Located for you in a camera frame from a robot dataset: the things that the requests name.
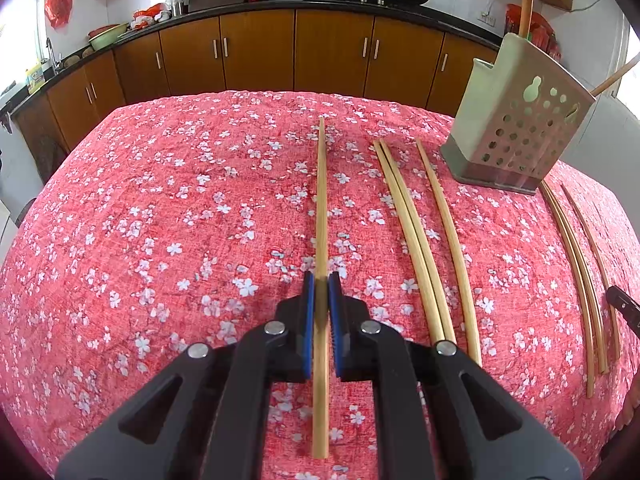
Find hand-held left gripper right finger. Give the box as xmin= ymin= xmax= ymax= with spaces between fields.
xmin=327 ymin=275 xmax=583 ymax=480

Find hanging red plastic bag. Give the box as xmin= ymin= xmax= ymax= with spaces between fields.
xmin=44 ymin=0 xmax=76 ymax=30

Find bright window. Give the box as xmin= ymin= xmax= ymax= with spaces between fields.
xmin=615 ymin=20 xmax=640 ymax=121

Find dark sack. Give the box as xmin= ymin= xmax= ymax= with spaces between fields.
xmin=30 ymin=132 xmax=68 ymax=181

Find green basin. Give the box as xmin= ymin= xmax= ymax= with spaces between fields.
xmin=89 ymin=23 xmax=130 ymax=52

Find person's right hand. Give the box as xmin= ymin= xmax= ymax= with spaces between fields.
xmin=614 ymin=377 xmax=640 ymax=433

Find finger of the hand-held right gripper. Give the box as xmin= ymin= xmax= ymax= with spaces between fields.
xmin=606 ymin=285 xmax=640 ymax=333

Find red plastic bags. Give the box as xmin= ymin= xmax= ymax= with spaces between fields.
xmin=505 ymin=4 xmax=561 ymax=61

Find red and white bags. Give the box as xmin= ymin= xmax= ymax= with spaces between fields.
xmin=131 ymin=2 xmax=171 ymax=31

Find perforated green chopstick holder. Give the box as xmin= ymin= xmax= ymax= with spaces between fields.
xmin=440 ymin=33 xmax=597 ymax=196

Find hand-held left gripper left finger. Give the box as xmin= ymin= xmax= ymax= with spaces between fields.
xmin=55 ymin=271 xmax=318 ymax=480

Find brown lower kitchen cabinets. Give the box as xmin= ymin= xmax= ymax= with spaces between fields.
xmin=12 ymin=7 xmax=503 ymax=156

